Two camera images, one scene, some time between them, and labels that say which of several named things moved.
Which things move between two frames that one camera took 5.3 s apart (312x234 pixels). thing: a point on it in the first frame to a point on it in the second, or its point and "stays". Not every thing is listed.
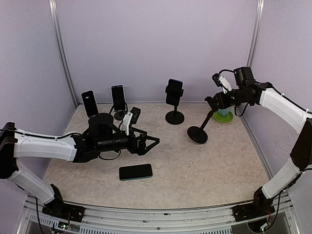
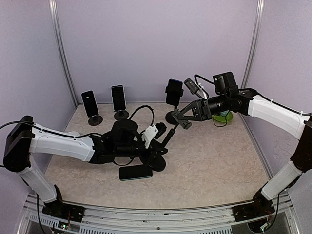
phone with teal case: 135,171 stays
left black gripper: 140,149 to 152,147
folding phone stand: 119,115 stays
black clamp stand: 198,134 to 156,161
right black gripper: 223,102 to 203,108
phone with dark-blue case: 173,91 stays
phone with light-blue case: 118,98 stays
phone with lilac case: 89,103 stays
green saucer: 218,117 stays
